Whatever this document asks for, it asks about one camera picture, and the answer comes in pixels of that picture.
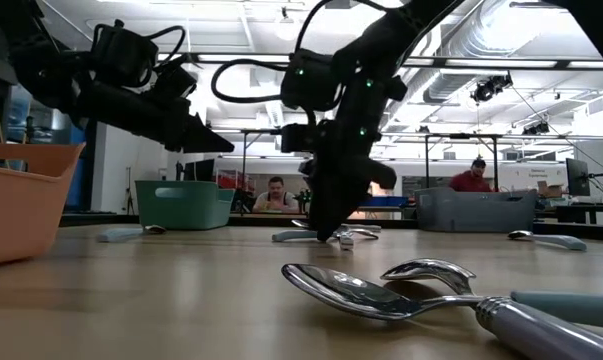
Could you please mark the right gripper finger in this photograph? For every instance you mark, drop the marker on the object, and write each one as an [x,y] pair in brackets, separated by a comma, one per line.
[321,200]
[346,195]

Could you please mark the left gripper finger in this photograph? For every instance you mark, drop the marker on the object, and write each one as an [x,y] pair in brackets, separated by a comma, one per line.
[203,140]

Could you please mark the person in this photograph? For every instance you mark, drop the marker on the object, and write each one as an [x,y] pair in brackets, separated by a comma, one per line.
[468,182]
[276,200]

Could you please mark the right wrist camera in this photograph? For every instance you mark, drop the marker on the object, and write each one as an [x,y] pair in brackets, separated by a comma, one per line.
[303,137]

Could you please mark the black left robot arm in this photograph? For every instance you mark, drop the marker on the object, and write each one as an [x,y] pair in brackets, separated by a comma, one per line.
[41,75]

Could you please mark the large black spotlight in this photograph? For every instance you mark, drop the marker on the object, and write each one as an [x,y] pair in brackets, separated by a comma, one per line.
[486,90]

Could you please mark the black metal rack frame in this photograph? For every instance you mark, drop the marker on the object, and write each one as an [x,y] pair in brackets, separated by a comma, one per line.
[461,135]
[244,165]

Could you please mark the grey plastic bin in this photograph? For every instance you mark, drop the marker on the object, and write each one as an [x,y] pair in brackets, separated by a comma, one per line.
[476,212]

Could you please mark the blue storage crate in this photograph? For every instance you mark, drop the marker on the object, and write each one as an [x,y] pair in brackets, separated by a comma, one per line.
[391,201]

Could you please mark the black background table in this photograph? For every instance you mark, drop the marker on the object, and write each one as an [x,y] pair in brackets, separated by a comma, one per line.
[586,207]

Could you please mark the teal plastic bin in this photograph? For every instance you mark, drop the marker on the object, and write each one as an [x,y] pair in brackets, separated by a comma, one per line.
[181,210]

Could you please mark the round ceiling lamp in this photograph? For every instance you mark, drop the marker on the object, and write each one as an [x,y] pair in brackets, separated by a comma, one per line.
[287,31]

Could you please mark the orange plastic bin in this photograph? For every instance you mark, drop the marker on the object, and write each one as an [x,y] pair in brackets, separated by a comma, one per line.
[26,210]

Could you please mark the cardboard box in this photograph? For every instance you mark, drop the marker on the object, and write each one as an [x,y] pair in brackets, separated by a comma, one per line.
[550,190]

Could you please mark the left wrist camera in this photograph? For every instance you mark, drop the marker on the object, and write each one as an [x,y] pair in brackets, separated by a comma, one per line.
[123,55]

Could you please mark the ceiling light strip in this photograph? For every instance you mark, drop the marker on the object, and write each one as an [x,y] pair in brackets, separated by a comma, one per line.
[241,58]
[588,64]
[501,63]

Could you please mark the black computer monitor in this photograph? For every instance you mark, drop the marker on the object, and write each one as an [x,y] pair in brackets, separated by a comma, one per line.
[577,177]
[199,170]

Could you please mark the small black spotlight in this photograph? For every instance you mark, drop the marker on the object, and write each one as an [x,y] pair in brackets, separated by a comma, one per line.
[536,129]

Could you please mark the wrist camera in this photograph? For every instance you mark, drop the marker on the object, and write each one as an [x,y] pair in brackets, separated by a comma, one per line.
[303,137]
[123,55]

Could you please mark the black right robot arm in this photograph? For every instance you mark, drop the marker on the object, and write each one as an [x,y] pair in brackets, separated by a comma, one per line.
[381,40]

